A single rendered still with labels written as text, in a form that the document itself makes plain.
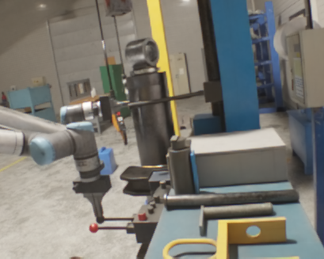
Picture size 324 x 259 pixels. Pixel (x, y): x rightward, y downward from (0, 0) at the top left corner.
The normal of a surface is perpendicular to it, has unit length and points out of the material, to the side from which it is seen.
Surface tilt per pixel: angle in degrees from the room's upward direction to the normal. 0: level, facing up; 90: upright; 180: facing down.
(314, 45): 90
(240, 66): 90
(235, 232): 90
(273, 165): 90
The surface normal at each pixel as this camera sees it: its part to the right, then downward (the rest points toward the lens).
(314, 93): -0.20, 0.19
